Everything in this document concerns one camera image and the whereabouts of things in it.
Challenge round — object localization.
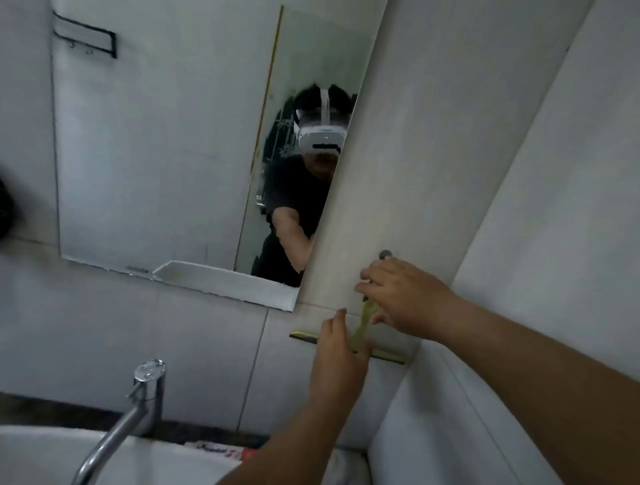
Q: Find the person's left hand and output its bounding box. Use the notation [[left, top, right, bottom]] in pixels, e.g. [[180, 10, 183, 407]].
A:
[[308, 308, 373, 416]]

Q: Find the person's right hand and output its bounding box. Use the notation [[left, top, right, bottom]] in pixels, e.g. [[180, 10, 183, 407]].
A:
[[353, 257, 461, 346]]

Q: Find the yellow squeegee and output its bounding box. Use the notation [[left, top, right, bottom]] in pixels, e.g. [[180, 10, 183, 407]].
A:
[[289, 294, 409, 366]]

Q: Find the rectangular wall mirror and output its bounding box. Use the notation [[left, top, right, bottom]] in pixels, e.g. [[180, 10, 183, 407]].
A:
[[49, 0, 389, 313]]

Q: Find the black striped cloth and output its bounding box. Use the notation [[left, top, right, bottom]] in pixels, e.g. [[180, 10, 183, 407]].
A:
[[0, 165, 23, 246]]

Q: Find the person's left forearm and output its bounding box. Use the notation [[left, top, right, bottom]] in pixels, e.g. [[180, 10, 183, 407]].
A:
[[215, 399, 362, 485]]

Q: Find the person's right forearm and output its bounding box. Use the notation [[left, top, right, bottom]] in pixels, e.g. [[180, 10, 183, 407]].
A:
[[439, 294, 640, 485]]

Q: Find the red white toothpaste tube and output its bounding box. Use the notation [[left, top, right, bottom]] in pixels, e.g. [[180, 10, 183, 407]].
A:
[[185, 440, 259, 463]]

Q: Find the chrome faucet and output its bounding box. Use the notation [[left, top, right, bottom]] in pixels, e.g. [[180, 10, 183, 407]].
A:
[[69, 358, 167, 485]]

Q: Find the white ceramic sink basin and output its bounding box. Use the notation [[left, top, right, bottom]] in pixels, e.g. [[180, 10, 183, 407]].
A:
[[0, 424, 243, 485]]

